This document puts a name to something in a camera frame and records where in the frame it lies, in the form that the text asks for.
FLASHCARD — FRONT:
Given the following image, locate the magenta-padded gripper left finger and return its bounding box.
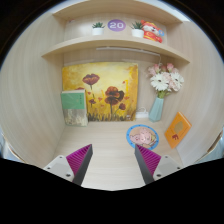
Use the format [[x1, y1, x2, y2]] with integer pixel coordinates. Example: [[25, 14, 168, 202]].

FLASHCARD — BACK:
[[43, 143, 94, 186]]

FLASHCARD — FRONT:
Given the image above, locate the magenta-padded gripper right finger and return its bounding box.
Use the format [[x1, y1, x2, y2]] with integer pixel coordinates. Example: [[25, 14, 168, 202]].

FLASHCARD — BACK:
[[134, 143, 184, 185]]

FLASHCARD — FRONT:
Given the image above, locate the pink computer mouse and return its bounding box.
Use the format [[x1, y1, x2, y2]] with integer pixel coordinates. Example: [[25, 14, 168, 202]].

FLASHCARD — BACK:
[[133, 130, 154, 148]]

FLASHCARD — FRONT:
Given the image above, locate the round blue-rimmed cartoon mouse pad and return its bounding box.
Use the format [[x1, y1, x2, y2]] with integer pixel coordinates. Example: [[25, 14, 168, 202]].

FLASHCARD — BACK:
[[125, 124, 160, 151]]

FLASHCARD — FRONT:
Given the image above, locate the orange book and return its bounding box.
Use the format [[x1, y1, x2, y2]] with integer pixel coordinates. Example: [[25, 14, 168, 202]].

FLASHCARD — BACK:
[[164, 111, 193, 150]]

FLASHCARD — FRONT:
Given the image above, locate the white power strip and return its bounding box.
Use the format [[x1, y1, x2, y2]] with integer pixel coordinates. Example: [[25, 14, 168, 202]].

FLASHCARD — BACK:
[[134, 106, 150, 120]]

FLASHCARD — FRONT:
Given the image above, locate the light blue faceted vase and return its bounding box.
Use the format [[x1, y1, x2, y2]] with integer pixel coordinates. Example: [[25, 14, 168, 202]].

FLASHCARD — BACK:
[[148, 96, 165, 123]]

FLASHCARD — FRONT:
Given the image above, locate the green and beige book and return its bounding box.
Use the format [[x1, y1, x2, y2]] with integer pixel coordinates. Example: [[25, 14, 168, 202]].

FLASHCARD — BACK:
[[60, 89, 89, 127]]

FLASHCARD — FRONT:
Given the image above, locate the pink and white flower bouquet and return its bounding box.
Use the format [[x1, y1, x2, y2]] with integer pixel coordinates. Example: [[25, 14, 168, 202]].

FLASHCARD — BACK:
[[147, 62, 185, 99]]

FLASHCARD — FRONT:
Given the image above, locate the yellow poppy flower painting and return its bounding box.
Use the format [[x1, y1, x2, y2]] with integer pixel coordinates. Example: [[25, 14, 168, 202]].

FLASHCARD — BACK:
[[61, 61, 139, 122]]

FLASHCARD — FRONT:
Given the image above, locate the wooden shelf unit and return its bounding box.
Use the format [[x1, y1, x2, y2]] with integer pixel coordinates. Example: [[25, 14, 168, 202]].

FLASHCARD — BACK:
[[40, 0, 191, 64]]

